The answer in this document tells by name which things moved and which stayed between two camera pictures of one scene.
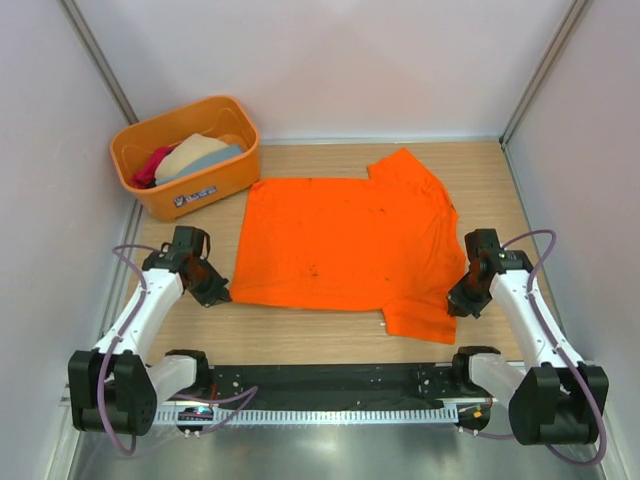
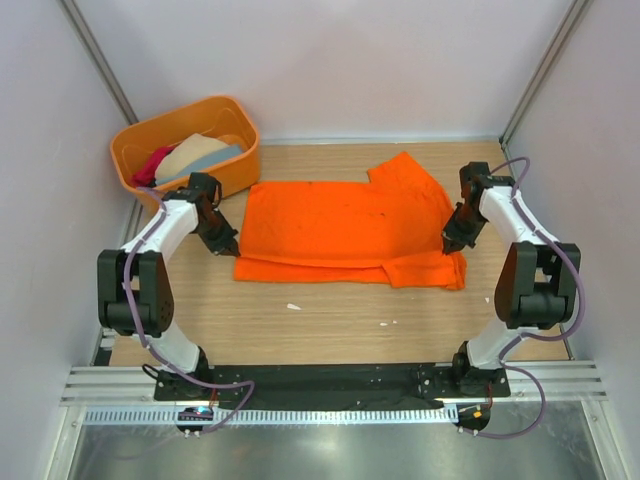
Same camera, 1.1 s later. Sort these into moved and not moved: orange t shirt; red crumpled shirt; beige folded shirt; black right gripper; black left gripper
Moved: orange t shirt; black right gripper; black left gripper
Not moved: red crumpled shirt; beige folded shirt
